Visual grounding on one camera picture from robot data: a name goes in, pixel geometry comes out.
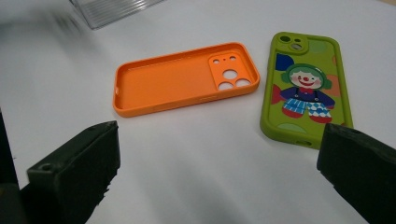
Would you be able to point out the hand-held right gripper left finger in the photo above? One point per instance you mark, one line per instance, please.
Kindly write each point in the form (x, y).
(71, 168)

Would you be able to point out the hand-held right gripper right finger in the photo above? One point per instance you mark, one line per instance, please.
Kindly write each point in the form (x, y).
(361, 168)

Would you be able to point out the green clown print phone case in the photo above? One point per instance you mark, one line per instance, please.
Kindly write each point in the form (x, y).
(280, 115)

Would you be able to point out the orange phone case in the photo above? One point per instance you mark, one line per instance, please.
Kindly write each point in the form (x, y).
(168, 84)

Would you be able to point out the clear plastic tray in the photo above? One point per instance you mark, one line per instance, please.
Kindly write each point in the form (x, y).
(112, 11)

